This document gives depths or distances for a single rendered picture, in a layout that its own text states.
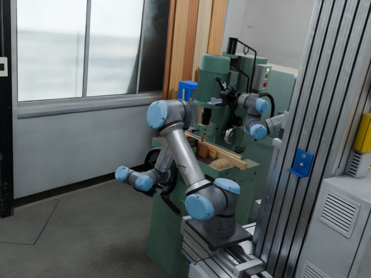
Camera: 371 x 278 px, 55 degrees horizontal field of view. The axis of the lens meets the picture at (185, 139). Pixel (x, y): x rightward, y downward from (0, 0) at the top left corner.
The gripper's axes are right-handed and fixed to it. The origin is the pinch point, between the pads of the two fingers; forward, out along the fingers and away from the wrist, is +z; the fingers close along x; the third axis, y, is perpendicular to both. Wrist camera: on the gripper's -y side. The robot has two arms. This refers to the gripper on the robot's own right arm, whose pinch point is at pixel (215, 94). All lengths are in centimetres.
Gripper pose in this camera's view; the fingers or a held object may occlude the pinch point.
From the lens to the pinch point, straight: 207.8
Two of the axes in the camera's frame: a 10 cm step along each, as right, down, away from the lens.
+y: -4.0, -5.8, -7.1
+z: -6.9, -3.2, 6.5
